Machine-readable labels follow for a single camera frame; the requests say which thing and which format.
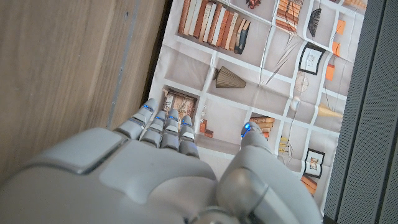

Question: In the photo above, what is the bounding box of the dark perforated panel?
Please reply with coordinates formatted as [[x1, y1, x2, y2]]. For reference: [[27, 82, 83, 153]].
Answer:
[[323, 0, 398, 224]]

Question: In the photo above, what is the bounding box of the bookshelf print backdrop cloth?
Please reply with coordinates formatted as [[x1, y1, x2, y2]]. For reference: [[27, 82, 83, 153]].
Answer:
[[146, 0, 369, 215]]

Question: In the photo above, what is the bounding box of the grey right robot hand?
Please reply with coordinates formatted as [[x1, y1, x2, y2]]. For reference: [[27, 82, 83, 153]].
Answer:
[[0, 98, 324, 224]]

